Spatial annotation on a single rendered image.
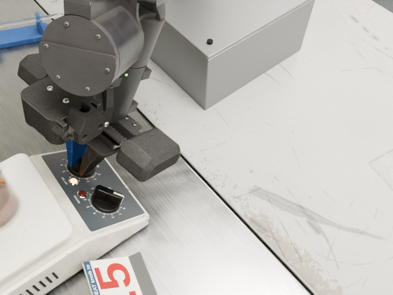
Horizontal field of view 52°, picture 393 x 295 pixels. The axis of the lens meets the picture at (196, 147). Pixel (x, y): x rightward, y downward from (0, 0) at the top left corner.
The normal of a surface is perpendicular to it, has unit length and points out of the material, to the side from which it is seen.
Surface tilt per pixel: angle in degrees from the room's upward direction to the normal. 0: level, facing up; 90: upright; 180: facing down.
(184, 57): 90
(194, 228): 0
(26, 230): 0
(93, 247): 90
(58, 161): 30
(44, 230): 0
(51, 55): 65
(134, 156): 16
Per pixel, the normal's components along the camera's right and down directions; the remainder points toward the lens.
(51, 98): 0.18, -0.63
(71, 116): -0.46, 0.18
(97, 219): 0.41, -0.73
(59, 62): -0.21, 0.49
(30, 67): -0.08, -0.32
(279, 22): 0.64, 0.65
